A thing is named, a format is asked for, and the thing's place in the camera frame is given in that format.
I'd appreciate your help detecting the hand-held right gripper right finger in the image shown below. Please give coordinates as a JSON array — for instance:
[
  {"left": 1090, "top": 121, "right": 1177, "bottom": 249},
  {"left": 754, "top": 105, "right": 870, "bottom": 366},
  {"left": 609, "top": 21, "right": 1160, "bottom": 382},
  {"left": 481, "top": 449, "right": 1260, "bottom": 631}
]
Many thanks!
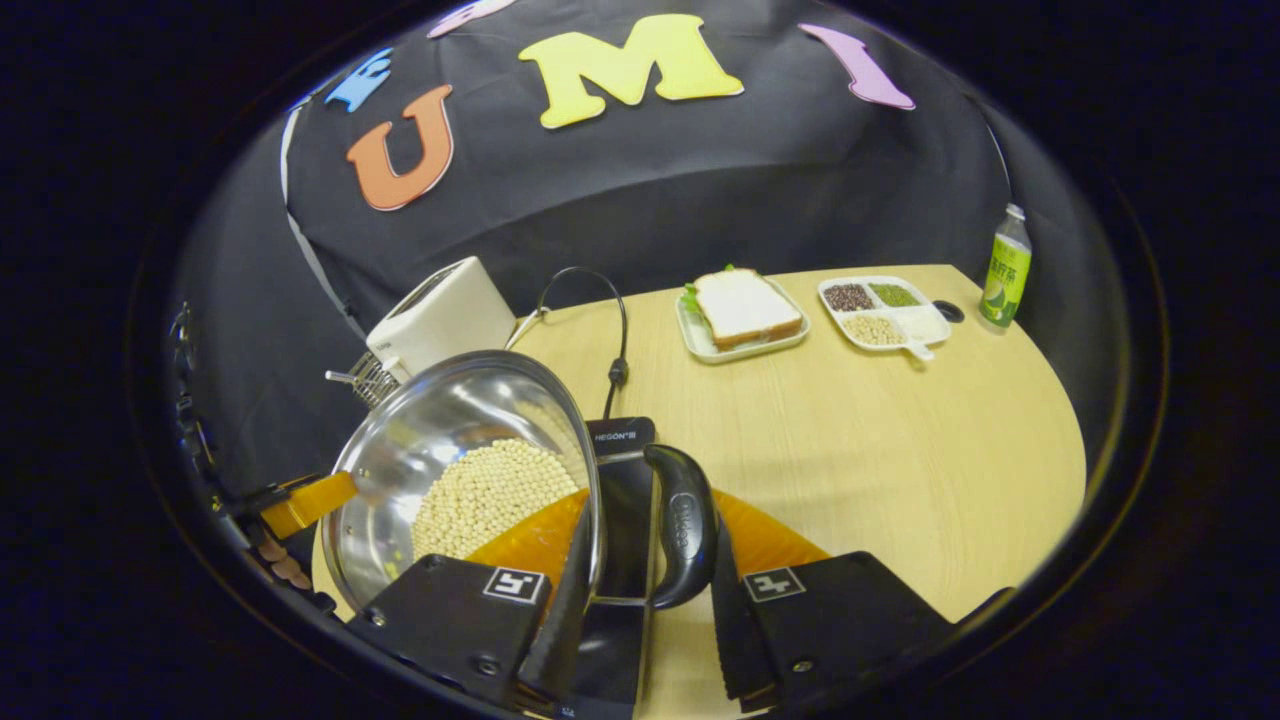
[{"left": 710, "top": 490, "right": 956, "bottom": 714}]

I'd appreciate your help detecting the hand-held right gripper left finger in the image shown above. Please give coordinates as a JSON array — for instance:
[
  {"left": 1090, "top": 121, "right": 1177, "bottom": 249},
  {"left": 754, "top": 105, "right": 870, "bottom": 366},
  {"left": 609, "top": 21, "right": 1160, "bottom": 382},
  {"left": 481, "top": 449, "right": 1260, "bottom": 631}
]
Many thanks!
[{"left": 350, "top": 490, "right": 601, "bottom": 707}]

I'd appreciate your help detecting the black induction cooktop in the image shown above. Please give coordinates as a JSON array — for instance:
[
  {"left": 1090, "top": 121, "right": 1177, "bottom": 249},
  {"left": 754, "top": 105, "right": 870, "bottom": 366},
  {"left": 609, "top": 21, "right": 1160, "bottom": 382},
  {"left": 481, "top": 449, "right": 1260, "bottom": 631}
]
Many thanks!
[{"left": 553, "top": 416, "right": 663, "bottom": 720}]

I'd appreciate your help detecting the steel pot with black handle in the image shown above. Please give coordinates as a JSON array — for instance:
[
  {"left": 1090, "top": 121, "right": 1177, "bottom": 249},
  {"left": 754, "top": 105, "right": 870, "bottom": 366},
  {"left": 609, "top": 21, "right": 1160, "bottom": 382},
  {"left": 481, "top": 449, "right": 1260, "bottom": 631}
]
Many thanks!
[{"left": 320, "top": 349, "right": 720, "bottom": 612}]

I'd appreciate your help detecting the white toaster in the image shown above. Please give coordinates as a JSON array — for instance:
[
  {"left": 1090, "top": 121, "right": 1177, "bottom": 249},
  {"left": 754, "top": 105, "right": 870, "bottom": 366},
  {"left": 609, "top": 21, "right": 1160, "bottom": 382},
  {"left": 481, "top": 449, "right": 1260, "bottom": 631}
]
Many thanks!
[{"left": 365, "top": 256, "right": 519, "bottom": 382}]

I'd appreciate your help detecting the sandwich on white plate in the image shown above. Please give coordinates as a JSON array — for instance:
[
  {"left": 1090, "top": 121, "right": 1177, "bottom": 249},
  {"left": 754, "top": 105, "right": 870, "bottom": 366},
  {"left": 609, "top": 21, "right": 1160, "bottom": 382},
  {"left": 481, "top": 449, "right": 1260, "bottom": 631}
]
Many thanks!
[{"left": 676, "top": 264, "right": 812, "bottom": 365}]

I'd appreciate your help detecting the white divided tray of beans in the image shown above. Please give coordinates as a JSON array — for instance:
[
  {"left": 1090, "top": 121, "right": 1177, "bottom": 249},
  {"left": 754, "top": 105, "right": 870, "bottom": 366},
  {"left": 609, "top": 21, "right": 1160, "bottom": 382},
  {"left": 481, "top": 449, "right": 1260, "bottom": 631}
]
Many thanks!
[{"left": 817, "top": 275, "right": 952, "bottom": 362}]

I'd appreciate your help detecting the green drink bottle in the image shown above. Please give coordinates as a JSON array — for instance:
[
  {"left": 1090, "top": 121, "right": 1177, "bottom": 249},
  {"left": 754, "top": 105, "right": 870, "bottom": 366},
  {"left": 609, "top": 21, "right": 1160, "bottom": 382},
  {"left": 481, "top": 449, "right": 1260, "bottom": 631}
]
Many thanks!
[{"left": 978, "top": 203, "right": 1034, "bottom": 330}]

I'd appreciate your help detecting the black backdrop cloth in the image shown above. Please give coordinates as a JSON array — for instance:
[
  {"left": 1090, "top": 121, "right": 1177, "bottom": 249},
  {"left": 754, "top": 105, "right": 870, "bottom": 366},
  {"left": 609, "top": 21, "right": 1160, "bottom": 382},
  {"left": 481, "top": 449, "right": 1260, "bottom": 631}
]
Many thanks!
[{"left": 172, "top": 0, "right": 1113, "bottom": 491}]

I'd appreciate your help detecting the small metal wire basket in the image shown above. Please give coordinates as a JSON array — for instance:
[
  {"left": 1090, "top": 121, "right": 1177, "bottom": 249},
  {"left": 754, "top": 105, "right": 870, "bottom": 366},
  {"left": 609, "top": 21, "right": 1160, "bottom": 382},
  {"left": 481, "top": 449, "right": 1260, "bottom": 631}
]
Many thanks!
[{"left": 325, "top": 350, "right": 403, "bottom": 410}]

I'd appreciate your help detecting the black cooktop power cable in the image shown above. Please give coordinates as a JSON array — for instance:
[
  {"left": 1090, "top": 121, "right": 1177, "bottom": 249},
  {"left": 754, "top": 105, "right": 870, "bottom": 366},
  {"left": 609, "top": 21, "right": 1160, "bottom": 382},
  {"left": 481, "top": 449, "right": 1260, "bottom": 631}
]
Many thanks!
[{"left": 505, "top": 265, "right": 632, "bottom": 422}]

